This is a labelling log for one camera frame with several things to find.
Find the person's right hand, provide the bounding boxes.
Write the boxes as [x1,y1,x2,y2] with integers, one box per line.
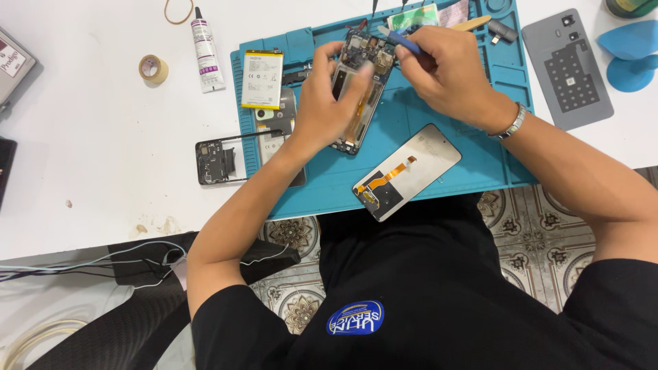
[395,25,519,136]

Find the person's left hand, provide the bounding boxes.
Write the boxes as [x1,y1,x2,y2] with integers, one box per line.
[290,41,376,155]

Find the blue plastic pry tool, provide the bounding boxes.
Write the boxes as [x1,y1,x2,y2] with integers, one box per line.
[377,26,425,56]

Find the smartphone chassis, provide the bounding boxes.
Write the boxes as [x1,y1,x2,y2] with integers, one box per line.
[329,30,400,156]

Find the small black phone part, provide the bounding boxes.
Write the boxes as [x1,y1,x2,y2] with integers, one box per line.
[281,64,313,86]

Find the wooden spatula stick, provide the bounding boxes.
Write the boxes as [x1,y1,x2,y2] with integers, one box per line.
[449,15,492,33]

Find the white yellow phone battery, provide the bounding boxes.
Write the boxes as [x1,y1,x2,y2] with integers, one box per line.
[241,49,284,111]

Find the small grey adapter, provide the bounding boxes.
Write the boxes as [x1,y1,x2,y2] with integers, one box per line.
[487,18,519,45]

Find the pink paper slip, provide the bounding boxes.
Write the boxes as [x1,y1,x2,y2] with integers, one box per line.
[437,0,470,28]

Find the blue silicone repair mat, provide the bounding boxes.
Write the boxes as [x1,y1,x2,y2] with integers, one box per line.
[230,0,538,220]

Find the replacement screen with orange flex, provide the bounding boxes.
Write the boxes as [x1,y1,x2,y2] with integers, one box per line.
[352,123,462,223]

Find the green white packet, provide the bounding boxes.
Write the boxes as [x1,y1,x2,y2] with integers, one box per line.
[386,3,441,33]

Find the grey phone back cover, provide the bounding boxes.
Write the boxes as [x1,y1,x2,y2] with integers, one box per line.
[521,8,615,132]

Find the white glue tube black cap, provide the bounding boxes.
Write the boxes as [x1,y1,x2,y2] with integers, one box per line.
[190,7,226,94]

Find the beige tape roll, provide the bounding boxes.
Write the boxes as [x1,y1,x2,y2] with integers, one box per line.
[138,54,170,85]

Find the blue suction cup tool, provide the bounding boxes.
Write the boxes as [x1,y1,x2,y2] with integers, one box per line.
[597,20,658,94]

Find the tan rubber band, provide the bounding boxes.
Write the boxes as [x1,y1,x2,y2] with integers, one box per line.
[163,0,195,25]

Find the green round dish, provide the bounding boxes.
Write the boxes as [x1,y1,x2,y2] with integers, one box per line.
[604,0,658,21]

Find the person's black t-shirt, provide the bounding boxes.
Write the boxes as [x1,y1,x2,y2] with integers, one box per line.
[191,193,658,370]

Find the black fabric bag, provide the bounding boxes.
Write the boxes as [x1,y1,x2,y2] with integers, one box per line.
[26,231,302,370]

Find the grey box with label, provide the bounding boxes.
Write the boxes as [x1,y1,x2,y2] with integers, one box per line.
[0,26,38,110]

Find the black flat device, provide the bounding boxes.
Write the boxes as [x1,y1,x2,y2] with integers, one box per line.
[0,136,18,210]

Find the grey smartphone with camera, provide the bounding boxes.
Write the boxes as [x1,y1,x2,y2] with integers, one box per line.
[254,87,308,188]

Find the silver metal wrist bracelet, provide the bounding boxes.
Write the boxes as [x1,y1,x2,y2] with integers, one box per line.
[487,101,528,143]

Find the black phone middle frame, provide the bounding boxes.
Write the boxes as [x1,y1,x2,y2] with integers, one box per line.
[195,129,289,186]

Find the bundle of thin cables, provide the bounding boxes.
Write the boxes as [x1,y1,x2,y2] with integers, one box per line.
[0,240,291,289]

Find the coiled white cable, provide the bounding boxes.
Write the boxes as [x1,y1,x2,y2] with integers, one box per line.
[0,319,89,370]

